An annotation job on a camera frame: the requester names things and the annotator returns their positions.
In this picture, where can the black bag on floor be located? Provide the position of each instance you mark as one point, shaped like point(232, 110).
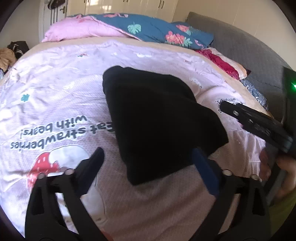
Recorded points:
point(19, 48)

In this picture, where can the black KISS sweater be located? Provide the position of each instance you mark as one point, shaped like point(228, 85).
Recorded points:
point(158, 123)

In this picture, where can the white door with bags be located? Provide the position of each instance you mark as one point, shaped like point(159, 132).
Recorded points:
point(50, 12)

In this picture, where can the grey upholstered headboard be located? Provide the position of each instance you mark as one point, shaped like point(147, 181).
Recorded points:
point(266, 65)

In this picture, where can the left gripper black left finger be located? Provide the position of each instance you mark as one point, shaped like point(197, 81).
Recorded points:
point(44, 220)

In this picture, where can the red patterned pillow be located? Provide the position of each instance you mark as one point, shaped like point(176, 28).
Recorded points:
point(232, 68)

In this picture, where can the person's right hand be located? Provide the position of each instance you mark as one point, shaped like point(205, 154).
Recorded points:
point(286, 163)

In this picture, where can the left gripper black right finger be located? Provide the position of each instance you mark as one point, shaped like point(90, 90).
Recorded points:
point(240, 210)

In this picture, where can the blue floral quilt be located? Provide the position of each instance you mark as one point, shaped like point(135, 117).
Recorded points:
point(150, 29)

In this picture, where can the blue patterned pillow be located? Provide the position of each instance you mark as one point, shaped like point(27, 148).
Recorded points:
point(256, 94)

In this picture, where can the tan clothes pile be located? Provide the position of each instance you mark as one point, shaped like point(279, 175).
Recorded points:
point(7, 59)

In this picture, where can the cream glossy wardrobe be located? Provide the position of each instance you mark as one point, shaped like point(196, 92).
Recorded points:
point(154, 8)

